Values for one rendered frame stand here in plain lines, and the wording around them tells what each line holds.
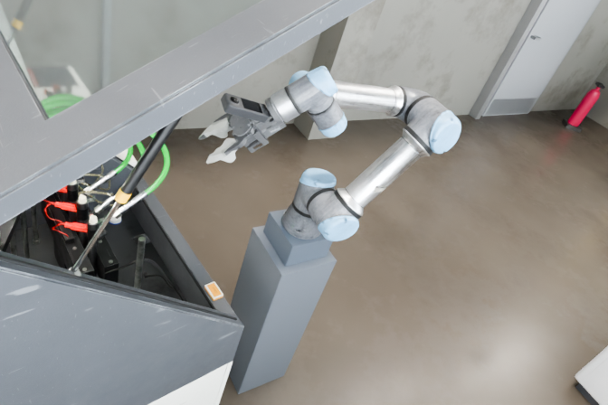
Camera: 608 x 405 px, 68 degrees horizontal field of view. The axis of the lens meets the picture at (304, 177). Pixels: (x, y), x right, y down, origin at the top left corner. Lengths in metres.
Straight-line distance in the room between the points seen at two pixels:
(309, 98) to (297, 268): 0.73
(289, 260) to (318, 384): 0.90
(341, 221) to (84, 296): 0.79
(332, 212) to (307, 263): 0.32
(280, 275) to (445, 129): 0.72
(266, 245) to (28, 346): 0.96
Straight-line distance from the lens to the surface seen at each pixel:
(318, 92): 1.07
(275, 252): 1.64
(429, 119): 1.37
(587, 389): 3.13
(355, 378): 2.44
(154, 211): 1.49
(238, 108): 1.05
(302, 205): 1.51
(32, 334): 0.87
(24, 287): 0.77
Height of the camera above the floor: 1.95
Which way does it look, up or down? 34 degrees down
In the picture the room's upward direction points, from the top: 19 degrees clockwise
